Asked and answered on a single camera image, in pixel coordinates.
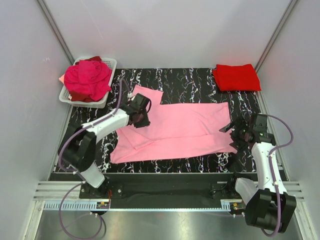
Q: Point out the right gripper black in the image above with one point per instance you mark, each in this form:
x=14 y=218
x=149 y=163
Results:
x=240 y=145

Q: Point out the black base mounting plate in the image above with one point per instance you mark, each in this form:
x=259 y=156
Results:
x=146 y=191

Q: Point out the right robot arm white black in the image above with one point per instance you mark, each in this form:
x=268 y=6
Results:
x=268 y=206

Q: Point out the crumpled magenta t shirt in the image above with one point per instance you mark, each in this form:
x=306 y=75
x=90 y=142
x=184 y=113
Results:
x=105 y=78

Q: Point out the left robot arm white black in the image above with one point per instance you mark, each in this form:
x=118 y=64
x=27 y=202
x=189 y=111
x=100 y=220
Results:
x=78 y=147

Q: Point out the folded red t shirt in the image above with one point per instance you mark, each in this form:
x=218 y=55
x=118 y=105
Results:
x=236 y=78

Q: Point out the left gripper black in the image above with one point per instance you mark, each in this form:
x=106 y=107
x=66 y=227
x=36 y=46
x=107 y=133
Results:
x=145 y=123

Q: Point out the aluminium rail front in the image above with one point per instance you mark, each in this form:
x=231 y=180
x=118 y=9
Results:
x=65 y=195

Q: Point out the light pink t shirt in basket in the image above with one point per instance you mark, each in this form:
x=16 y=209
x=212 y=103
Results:
x=62 y=78

